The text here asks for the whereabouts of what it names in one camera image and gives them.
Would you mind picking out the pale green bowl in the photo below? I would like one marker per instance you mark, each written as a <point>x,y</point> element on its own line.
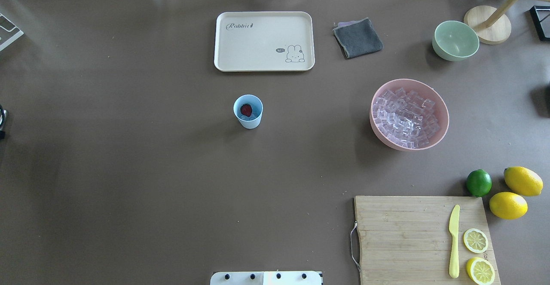
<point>455,41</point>

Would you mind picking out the whole yellow lemon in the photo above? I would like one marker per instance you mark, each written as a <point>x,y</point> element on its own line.
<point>523,181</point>
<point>508,206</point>

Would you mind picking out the whole yellow lemon inner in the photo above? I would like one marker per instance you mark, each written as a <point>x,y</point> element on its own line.
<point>508,206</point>

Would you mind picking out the whole yellow lemon outer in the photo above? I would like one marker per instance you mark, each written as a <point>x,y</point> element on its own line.
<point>523,181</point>

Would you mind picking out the lemon half upper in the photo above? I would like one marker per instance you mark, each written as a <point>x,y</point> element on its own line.
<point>480,271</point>

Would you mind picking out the clear ice cubes pile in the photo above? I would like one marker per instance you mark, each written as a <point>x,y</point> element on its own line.
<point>405,118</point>

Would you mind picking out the lemon half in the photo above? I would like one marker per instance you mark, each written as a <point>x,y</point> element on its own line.
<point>480,271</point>
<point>475,240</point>

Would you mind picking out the cream rabbit tray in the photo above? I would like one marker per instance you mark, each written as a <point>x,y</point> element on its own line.
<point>264,41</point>

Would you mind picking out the yellow plastic knife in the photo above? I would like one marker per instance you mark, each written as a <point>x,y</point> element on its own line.
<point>453,228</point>

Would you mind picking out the wooden stand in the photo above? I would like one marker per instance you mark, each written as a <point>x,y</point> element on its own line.
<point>490,24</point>

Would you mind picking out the green lime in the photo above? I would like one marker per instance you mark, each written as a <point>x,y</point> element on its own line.
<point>479,183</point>

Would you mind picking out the light blue cup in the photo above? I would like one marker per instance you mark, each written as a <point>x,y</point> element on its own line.
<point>255,118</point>

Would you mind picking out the lemon half lower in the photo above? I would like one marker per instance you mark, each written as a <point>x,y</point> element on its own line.
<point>475,240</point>

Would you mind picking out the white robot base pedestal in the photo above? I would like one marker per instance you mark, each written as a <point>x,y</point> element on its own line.
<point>307,277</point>

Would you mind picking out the wooden cutting board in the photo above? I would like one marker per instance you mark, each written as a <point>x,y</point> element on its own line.
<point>404,240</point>

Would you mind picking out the grey folded cloth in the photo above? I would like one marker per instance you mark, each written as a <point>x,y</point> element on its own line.
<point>357,38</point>

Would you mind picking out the red strawberry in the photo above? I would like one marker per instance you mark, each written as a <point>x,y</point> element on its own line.
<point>246,110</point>

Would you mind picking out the pink bowl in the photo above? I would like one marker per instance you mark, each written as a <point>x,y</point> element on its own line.
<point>424,91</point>

